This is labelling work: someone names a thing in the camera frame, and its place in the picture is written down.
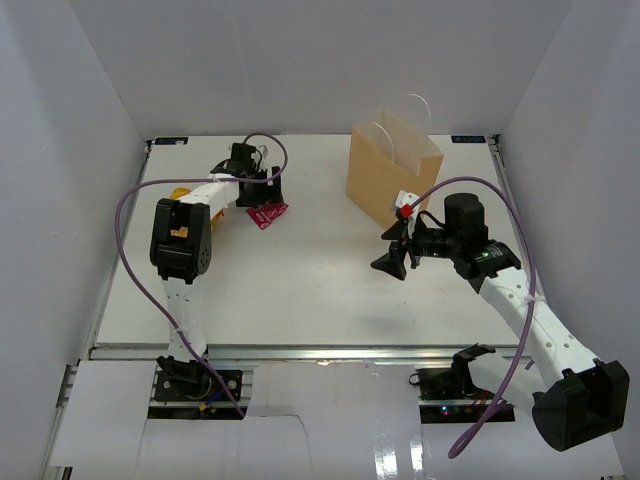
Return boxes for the pink candy packet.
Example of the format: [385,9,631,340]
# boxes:
[246,202,289,230]

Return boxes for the orange yellow chips bag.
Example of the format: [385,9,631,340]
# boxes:
[169,187,224,239]

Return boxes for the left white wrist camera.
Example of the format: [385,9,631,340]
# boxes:
[251,144,269,167]

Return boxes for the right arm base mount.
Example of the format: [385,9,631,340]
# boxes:
[408,368,493,425]

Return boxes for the brown paper bag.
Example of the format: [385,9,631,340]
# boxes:
[346,109,444,229]

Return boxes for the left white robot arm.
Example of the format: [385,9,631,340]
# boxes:
[150,143,283,364]

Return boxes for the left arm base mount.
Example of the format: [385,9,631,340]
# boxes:
[151,368,243,417]

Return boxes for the purple cable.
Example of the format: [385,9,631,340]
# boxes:
[114,132,289,420]
[446,175,539,459]

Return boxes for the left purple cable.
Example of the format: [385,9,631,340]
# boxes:
[114,132,289,420]

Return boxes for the left blue table label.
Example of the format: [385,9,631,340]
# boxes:
[154,136,189,146]

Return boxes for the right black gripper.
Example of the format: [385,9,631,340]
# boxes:
[371,215,461,280]

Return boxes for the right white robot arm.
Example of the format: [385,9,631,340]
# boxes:
[371,191,630,451]

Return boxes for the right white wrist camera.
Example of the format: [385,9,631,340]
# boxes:
[393,190,419,238]

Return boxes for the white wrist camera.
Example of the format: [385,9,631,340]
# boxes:
[251,144,269,167]
[393,190,419,238]

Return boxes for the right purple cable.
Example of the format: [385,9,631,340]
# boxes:
[446,175,539,459]

